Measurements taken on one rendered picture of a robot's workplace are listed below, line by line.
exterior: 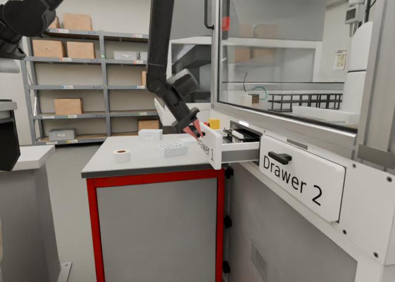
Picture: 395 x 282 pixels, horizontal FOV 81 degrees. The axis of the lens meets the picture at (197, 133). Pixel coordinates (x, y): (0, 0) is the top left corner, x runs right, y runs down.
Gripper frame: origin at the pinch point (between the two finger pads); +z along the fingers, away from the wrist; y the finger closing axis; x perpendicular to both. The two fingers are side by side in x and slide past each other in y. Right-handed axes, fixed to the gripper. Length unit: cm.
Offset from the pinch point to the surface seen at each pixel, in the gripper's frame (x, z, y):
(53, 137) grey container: 360, -46, -189
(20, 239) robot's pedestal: 34, -1, -94
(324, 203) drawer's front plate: -41.0, 13.0, 10.1
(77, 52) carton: 365, -133, -64
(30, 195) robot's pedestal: 35, -15, -77
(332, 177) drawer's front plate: -42.2, 8.3, 13.4
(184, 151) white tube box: 26.7, 9.5, -8.2
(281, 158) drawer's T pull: -31.1, 5.9, 10.8
